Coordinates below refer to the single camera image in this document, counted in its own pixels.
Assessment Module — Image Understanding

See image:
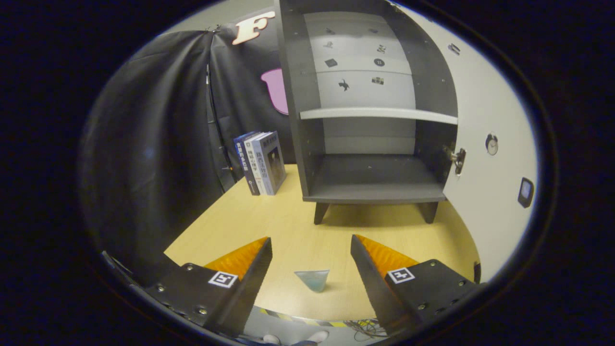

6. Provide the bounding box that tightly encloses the black backdrop cloth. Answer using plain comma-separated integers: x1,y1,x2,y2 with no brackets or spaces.
79,10,308,289

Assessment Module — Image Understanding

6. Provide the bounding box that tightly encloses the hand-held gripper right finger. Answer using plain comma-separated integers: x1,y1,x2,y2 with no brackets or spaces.
350,235,481,334

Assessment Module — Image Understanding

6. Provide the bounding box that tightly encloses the white spine book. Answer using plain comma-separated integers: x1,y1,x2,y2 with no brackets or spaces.
244,132,267,195

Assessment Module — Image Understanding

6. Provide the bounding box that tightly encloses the white blue cosmetic tube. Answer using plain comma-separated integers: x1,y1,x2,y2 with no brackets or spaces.
294,269,331,293

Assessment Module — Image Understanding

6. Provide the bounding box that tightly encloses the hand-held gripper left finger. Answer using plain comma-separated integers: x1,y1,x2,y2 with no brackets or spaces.
144,236,273,337

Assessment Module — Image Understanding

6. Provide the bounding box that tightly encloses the white cabinet door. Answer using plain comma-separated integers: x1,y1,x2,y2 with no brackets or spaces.
389,2,539,283

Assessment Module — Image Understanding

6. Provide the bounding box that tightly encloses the grey blue book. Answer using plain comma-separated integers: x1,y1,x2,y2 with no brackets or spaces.
251,131,287,196

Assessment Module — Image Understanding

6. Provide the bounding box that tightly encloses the thin black hanging cable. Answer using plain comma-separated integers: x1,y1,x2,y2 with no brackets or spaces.
206,62,238,193

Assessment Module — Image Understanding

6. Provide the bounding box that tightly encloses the metal door hinge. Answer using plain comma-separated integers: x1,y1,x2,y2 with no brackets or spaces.
444,144,467,175

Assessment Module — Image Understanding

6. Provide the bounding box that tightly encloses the white cabinet shelf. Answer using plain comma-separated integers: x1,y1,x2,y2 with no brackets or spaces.
299,107,458,125

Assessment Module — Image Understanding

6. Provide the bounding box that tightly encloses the dark blue book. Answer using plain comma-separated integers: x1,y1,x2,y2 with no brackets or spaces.
234,132,260,196

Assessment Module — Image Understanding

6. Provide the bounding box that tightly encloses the grey cabinet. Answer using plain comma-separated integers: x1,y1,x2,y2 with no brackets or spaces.
274,0,459,225

